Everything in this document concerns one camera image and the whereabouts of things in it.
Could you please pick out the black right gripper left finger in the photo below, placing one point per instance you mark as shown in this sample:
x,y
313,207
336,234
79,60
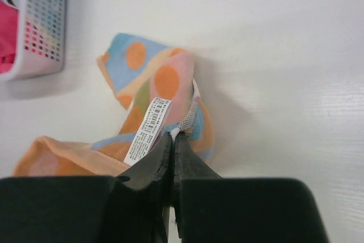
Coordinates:
x,y
125,208

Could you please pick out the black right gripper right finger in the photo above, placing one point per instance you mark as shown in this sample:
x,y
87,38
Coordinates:
x,y
210,208

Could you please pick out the orange blue dotted towel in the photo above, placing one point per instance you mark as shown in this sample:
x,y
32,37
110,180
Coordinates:
x,y
155,84

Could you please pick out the pink microfiber towel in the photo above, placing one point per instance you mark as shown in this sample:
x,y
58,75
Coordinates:
x,y
9,28

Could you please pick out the white left plastic basket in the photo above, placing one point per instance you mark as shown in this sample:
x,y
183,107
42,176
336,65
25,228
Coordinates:
x,y
40,41

